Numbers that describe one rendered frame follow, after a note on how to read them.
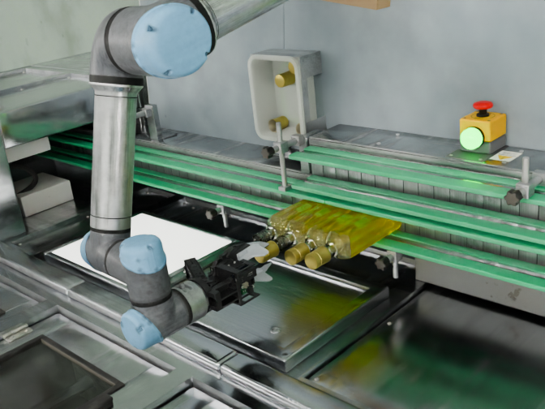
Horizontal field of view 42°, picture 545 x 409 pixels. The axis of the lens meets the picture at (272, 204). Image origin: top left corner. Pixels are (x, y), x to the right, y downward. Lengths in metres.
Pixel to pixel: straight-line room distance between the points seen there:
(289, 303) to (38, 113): 1.06
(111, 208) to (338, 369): 0.52
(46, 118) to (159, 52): 1.15
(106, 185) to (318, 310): 0.52
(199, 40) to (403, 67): 0.62
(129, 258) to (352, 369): 0.48
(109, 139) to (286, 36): 0.72
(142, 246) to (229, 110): 0.94
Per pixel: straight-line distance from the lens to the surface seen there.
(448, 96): 1.61
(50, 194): 2.43
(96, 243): 1.33
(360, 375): 1.37
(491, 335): 1.48
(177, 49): 1.15
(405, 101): 1.67
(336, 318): 1.46
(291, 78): 1.83
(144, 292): 1.24
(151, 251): 1.21
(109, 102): 1.29
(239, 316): 1.52
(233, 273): 1.34
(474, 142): 1.48
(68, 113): 2.29
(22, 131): 2.22
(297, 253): 1.45
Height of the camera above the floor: 2.09
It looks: 40 degrees down
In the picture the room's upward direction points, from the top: 116 degrees counter-clockwise
